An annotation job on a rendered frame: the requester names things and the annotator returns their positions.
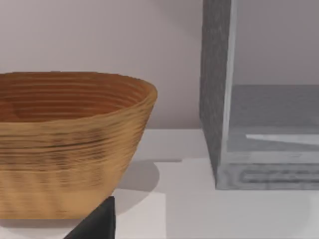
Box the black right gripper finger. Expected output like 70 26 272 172
63 196 117 239

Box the grey cabinet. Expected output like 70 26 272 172
199 0 319 191

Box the woven wooden basket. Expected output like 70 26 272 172
0 71 158 220

